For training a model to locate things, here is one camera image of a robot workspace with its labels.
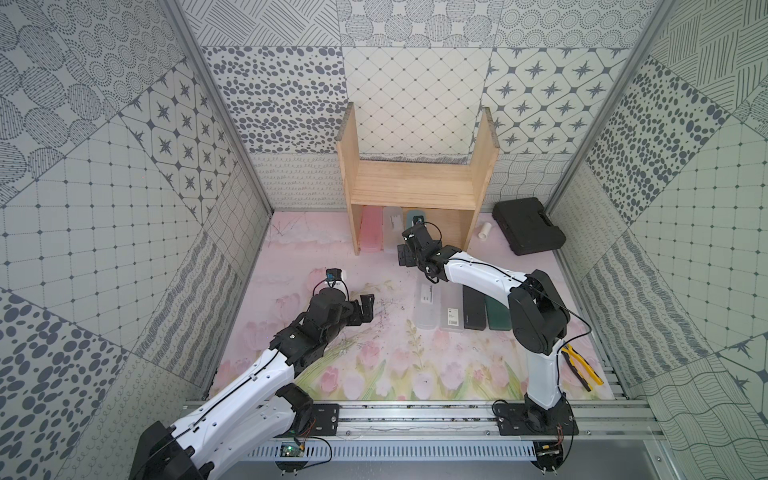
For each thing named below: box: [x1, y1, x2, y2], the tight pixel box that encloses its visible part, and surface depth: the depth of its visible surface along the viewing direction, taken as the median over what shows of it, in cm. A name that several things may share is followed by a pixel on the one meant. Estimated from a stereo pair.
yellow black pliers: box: [561, 344, 604, 392], surface depth 83 cm
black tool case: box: [492, 197, 566, 256], surface depth 113 cm
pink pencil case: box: [359, 206, 384, 252], surface depth 109 cm
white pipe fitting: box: [478, 222, 492, 241], surface depth 113 cm
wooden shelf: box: [335, 102, 500, 255], surface depth 92 cm
